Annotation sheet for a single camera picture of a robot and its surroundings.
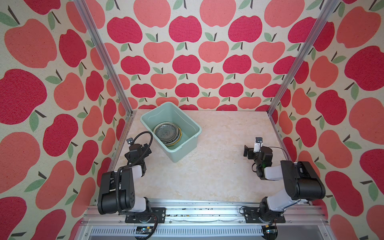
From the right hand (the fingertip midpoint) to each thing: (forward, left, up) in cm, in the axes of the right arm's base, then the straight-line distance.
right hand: (257, 145), depth 94 cm
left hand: (-10, +74, +1) cm, 75 cm away
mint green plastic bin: (-15, +44, +12) cm, 48 cm away
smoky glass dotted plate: (+5, +60, 0) cm, 60 cm away
